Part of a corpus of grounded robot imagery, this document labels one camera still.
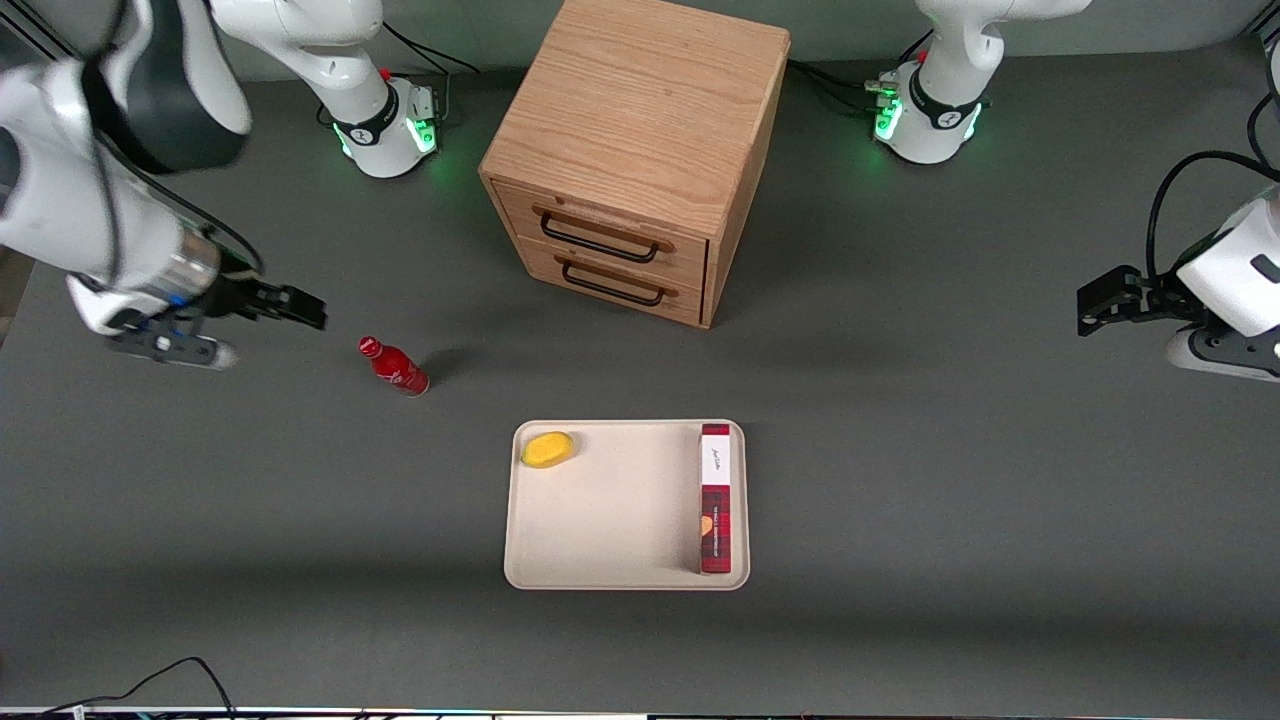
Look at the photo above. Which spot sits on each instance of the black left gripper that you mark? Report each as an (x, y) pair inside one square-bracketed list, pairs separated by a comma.
[(1150, 297)]

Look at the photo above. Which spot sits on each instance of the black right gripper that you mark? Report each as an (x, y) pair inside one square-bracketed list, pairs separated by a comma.
[(240, 293)]

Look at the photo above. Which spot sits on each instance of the red coke bottle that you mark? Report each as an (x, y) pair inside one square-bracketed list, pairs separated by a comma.
[(398, 368)]

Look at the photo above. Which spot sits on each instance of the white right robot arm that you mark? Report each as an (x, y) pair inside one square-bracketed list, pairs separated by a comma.
[(60, 200)]

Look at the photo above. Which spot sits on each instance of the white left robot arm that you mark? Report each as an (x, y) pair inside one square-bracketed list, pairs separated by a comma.
[(940, 100)]

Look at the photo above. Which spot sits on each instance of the beige plastic tray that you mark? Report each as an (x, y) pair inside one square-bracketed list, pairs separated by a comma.
[(620, 510)]

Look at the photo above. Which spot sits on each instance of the wooden drawer front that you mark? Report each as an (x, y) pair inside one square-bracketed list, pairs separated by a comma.
[(690, 305), (518, 212)]

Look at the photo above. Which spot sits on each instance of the yellow lemon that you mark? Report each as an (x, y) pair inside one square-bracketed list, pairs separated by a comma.
[(547, 450)]

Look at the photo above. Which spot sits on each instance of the wooden drawer cabinet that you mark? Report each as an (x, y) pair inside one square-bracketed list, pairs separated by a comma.
[(640, 100)]

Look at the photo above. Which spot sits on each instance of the red plaid cardboard box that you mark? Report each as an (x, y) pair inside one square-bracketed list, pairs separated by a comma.
[(716, 500)]

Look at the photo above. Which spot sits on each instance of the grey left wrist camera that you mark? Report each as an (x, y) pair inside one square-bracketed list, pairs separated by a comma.
[(1192, 352)]

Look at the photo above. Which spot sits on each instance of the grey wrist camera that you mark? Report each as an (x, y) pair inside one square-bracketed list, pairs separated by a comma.
[(1192, 352), (175, 347)]

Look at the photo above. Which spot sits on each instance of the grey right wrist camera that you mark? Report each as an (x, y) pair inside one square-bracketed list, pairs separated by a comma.
[(175, 347)]

